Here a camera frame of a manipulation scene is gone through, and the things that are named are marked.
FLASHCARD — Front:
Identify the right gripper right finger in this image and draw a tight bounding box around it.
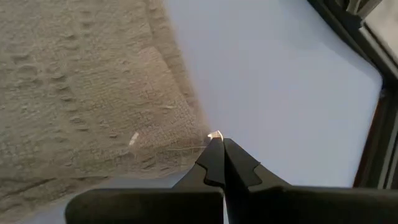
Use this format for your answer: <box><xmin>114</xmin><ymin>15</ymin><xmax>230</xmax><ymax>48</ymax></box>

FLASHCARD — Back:
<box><xmin>224</xmin><ymin>138</ymin><xmax>398</xmax><ymax>224</ymax></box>

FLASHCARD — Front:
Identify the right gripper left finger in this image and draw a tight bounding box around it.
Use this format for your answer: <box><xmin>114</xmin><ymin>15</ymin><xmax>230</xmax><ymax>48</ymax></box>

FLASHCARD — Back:
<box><xmin>65</xmin><ymin>138</ymin><xmax>225</xmax><ymax>224</ymax></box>

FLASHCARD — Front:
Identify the grey-beige towel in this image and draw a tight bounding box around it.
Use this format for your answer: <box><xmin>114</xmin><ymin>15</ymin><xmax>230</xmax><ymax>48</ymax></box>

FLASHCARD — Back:
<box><xmin>0</xmin><ymin>0</ymin><xmax>224</xmax><ymax>224</ymax></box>

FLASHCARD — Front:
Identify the blue-grey table mat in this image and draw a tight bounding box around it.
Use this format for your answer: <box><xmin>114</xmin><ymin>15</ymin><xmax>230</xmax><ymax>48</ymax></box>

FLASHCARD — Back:
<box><xmin>12</xmin><ymin>0</ymin><xmax>384</xmax><ymax>224</ymax></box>

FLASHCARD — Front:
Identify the black aluminium table frame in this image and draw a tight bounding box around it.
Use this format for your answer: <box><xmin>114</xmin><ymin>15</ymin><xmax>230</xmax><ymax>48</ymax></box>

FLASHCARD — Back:
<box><xmin>306</xmin><ymin>0</ymin><xmax>398</xmax><ymax>190</ymax></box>

